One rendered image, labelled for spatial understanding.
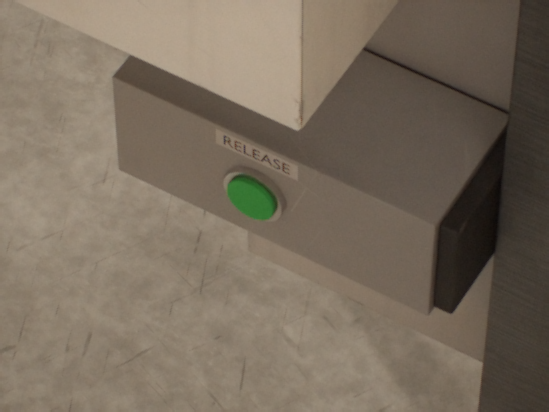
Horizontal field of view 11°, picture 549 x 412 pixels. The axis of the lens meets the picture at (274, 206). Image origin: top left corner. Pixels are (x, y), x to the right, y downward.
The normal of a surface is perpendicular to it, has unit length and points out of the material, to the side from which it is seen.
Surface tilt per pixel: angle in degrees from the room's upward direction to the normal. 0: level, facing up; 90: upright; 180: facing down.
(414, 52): 90
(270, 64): 90
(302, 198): 90
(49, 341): 0
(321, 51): 90
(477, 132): 0
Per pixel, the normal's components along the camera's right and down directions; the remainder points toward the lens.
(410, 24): -0.51, 0.68
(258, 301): 0.00, -0.61
